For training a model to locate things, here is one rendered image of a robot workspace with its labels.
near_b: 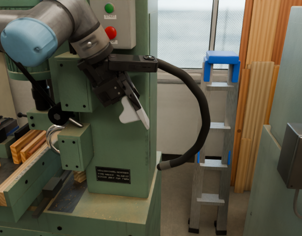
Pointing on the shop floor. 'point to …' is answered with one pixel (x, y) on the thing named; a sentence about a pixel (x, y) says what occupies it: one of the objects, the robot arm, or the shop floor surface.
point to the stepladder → (219, 199)
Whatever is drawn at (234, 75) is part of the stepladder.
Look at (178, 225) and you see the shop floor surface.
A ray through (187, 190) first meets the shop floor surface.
